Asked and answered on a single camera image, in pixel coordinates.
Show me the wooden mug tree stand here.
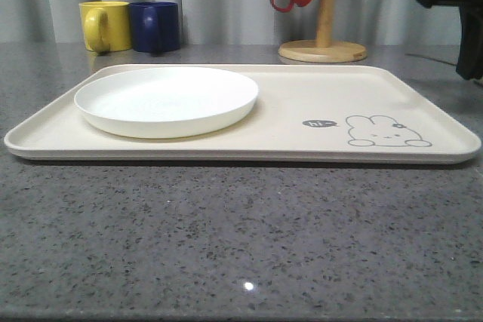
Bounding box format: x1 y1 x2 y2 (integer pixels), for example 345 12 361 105
278 0 367 63

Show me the white round plate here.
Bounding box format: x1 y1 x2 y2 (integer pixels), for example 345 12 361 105
74 66 259 139

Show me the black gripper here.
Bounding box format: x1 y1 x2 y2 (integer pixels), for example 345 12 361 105
417 0 482 80

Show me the navy blue mug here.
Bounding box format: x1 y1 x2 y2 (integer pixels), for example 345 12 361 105
128 2 180 53

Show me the cream bunny print tray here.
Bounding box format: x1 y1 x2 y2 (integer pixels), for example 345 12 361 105
4 64 481 164

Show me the yellow mug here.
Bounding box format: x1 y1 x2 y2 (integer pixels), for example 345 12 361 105
79 1 131 54

